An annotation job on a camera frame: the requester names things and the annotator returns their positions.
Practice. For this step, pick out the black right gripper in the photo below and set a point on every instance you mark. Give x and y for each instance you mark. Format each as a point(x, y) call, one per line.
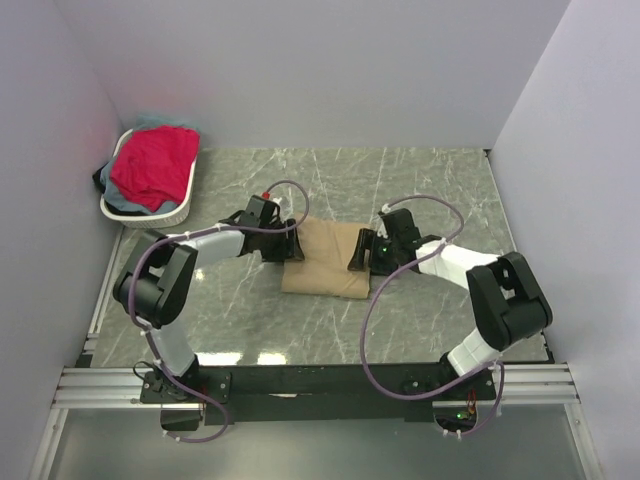
point(367, 240)

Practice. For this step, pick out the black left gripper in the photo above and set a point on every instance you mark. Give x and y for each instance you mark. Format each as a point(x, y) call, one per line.
point(288, 249)

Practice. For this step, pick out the beige t shirt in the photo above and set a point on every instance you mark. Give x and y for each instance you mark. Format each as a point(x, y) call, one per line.
point(328, 247)

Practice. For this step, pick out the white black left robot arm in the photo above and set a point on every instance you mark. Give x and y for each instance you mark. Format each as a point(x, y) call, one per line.
point(154, 284)

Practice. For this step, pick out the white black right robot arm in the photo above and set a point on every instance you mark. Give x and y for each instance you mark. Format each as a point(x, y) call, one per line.
point(507, 302)

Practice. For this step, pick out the red t shirt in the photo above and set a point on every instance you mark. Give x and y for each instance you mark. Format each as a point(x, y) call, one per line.
point(154, 165)

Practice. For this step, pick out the white perforated laundry basket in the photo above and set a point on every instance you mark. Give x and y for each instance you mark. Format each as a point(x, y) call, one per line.
point(172, 218)

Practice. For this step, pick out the grey blue t shirt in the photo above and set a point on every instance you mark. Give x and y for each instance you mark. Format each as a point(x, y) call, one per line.
point(112, 195)

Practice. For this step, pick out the black garment in basket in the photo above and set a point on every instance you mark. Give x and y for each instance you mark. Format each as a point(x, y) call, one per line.
point(100, 187)

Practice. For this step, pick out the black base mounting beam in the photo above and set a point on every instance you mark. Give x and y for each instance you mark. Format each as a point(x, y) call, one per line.
point(229, 394)

